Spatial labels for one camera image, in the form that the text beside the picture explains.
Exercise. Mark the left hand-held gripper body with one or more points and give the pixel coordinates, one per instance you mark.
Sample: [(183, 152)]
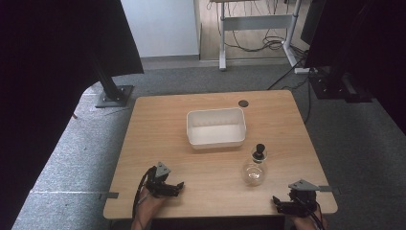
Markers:
[(157, 184)]

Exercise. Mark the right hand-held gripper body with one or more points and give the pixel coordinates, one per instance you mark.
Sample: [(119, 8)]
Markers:
[(302, 198)]

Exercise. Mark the person's left hand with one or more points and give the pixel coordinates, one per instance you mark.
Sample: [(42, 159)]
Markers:
[(150, 204)]

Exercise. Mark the person's right hand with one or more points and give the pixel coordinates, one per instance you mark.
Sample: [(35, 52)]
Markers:
[(307, 221)]

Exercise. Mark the round glass bottle black stopper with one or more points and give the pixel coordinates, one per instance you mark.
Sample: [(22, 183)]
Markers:
[(254, 172)]

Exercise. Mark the white plastic bin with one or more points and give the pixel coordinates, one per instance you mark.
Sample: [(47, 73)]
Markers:
[(216, 128)]

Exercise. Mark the black metal stand grey base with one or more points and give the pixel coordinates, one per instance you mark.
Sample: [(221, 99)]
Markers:
[(112, 92)]

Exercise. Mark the black round table grommet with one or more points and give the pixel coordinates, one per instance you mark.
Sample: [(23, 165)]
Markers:
[(243, 103)]

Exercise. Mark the black stand with black base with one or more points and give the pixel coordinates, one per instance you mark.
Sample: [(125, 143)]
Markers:
[(332, 83)]

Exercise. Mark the white power strip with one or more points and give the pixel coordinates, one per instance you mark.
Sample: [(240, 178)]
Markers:
[(303, 71)]

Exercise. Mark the black curtain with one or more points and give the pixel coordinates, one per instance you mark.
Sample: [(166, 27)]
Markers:
[(44, 80), (379, 48)]

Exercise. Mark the grey metal table bracket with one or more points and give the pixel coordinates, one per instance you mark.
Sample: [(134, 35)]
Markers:
[(110, 195), (328, 188)]

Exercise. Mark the white metal desk frame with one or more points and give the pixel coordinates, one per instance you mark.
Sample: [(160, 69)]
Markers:
[(257, 23)]

